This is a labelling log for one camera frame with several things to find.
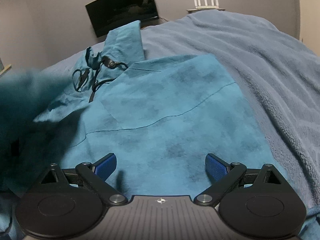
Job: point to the teal hooded garment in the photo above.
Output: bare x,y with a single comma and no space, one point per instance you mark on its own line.
159,116

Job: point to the white wifi router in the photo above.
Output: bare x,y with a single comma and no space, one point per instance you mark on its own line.
206,4

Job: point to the black flat monitor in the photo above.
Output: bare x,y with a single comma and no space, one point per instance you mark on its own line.
106,15

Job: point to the blue fleece bed blanket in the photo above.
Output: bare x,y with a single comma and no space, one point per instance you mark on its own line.
277,74

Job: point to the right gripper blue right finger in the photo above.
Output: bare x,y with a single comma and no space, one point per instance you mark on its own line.
226,177

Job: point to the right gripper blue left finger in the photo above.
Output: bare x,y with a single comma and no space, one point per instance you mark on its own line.
94,175

